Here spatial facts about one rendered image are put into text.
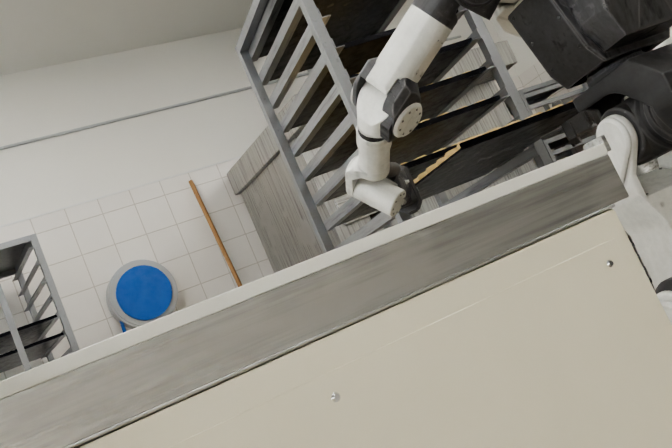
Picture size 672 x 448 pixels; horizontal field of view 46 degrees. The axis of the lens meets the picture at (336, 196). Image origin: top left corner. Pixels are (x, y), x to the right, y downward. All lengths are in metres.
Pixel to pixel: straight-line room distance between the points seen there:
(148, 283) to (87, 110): 1.18
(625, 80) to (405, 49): 0.39
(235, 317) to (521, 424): 0.26
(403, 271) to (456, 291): 0.05
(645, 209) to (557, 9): 0.40
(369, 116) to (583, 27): 0.42
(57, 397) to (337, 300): 0.23
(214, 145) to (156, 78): 0.58
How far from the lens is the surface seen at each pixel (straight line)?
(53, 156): 5.04
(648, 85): 1.47
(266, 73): 2.61
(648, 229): 1.60
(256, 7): 2.45
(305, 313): 0.66
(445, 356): 0.69
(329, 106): 2.22
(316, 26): 2.10
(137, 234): 4.96
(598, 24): 1.47
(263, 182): 4.80
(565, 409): 0.74
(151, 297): 4.73
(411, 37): 1.48
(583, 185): 0.82
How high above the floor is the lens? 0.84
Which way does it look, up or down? 8 degrees up
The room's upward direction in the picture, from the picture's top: 24 degrees counter-clockwise
